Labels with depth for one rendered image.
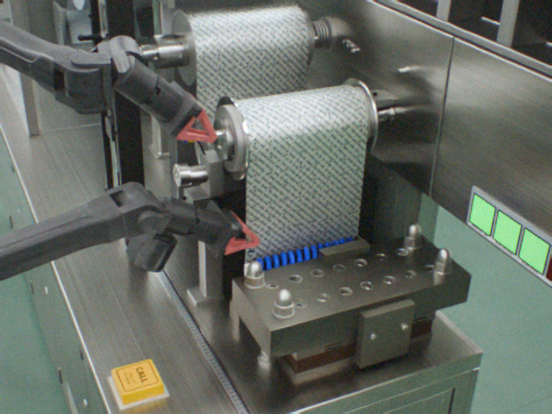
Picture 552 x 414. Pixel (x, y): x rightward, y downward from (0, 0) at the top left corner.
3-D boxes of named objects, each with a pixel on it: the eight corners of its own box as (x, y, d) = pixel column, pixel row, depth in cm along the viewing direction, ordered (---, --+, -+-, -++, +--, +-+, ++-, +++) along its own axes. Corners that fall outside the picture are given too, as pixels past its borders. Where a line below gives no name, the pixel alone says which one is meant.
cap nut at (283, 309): (269, 309, 123) (269, 287, 121) (288, 303, 124) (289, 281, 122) (278, 321, 120) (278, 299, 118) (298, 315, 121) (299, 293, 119)
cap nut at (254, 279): (241, 280, 130) (241, 258, 128) (259, 275, 131) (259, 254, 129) (249, 291, 127) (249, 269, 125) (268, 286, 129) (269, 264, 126)
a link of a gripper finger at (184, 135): (206, 160, 124) (166, 132, 118) (192, 142, 130) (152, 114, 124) (232, 130, 123) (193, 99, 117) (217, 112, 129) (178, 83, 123)
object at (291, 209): (245, 266, 136) (246, 176, 127) (356, 240, 145) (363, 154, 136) (246, 268, 136) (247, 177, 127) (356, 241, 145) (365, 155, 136)
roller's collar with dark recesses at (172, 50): (150, 63, 146) (149, 31, 143) (179, 60, 149) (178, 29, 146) (160, 74, 141) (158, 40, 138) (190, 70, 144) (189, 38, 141)
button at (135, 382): (112, 379, 126) (111, 368, 125) (152, 368, 129) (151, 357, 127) (123, 407, 120) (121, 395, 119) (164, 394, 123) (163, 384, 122)
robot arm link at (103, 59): (75, 116, 113) (72, 64, 108) (66, 80, 122) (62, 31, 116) (153, 110, 117) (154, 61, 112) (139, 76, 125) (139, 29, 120)
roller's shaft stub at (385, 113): (350, 124, 142) (351, 102, 140) (381, 119, 144) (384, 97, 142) (362, 132, 138) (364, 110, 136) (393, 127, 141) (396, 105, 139)
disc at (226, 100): (214, 157, 139) (214, 83, 131) (217, 157, 139) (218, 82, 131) (246, 195, 127) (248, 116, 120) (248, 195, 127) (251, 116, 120)
